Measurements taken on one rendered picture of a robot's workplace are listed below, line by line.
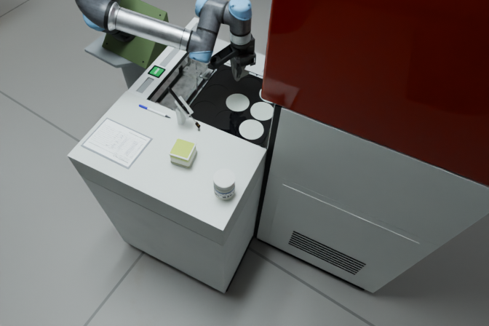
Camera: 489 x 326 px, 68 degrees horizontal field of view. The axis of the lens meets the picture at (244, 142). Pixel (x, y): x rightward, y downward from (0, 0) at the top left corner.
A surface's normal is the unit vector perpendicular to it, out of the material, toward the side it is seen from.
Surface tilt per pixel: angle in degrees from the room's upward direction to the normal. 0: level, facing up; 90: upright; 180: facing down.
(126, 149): 0
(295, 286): 0
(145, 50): 44
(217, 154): 0
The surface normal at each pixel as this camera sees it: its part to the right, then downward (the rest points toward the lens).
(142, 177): 0.04, -0.57
